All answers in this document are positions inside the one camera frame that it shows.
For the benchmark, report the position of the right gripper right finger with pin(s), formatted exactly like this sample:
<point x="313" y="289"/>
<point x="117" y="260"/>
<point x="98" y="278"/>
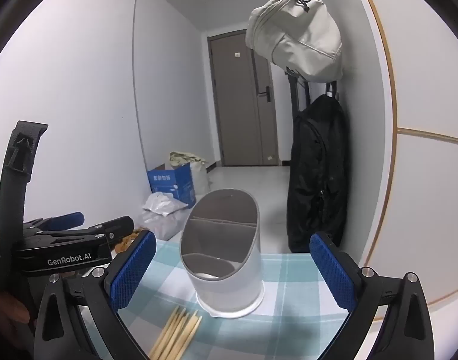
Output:
<point x="406" y="331"/>

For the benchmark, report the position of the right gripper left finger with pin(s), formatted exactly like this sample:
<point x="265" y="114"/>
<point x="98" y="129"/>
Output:
<point x="61" y="332"/>

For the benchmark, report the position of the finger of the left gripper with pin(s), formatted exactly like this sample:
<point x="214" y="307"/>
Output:
<point x="59" y="223"/>
<point x="107" y="234"/>

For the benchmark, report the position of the wooden chopstick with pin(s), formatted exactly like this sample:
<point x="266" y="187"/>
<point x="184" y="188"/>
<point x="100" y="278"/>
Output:
<point x="188" y="339"/>
<point x="182" y="333"/>
<point x="171" y="334"/>
<point x="167" y="330"/>

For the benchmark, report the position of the person's left hand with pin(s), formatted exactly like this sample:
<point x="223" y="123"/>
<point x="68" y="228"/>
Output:
<point x="14" y="320"/>

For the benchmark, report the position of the grey plastic mail bags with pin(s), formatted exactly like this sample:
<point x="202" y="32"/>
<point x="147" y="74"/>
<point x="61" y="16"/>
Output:
<point x="163" y="215"/>

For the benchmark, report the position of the blue cardboard box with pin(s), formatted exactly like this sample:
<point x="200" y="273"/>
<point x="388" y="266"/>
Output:
<point x="177" y="182"/>

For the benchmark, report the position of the white sack with cloth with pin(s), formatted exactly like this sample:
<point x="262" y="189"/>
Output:
<point x="197" y="166"/>

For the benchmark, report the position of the white utensil holder cup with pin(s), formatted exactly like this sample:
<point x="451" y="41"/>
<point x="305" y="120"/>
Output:
<point x="220" y="249"/>

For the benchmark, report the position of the black hanging backpack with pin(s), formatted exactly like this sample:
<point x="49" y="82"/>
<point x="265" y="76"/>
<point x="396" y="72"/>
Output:
<point x="318" y="191"/>

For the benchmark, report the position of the grey brown door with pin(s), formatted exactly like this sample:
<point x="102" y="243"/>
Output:
<point x="244" y="102"/>

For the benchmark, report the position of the white hanging bag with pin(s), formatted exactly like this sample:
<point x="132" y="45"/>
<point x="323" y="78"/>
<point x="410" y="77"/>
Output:
<point x="299" y="36"/>

